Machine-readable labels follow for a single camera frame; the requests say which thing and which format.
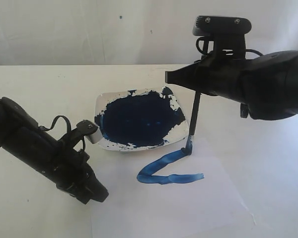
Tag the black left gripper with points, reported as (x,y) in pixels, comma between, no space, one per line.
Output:
(69,170)

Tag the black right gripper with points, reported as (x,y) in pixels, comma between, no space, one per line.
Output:
(212,76)

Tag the black paintbrush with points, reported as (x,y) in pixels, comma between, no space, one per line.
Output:
(187,150)

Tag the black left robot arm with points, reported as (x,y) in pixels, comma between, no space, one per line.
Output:
(24,138)

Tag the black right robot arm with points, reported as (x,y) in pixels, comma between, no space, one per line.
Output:
(266,87)

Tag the white paper sheet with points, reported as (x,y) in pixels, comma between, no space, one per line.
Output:
(138,210)

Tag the white plate with blue paint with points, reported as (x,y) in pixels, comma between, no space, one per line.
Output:
(137,120)

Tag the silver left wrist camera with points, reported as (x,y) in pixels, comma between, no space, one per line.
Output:
(89,130)

